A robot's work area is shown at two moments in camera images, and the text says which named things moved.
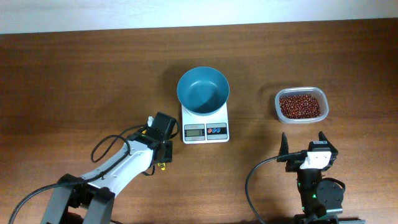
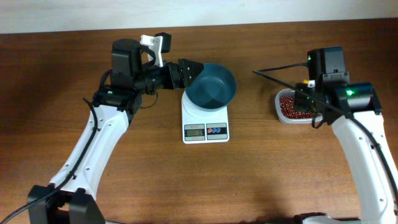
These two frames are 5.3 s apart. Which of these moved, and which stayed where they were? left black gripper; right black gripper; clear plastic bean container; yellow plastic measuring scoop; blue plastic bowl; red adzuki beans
Moved: left black gripper; yellow plastic measuring scoop; right black gripper; blue plastic bowl
Stayed: clear plastic bean container; red adzuki beans
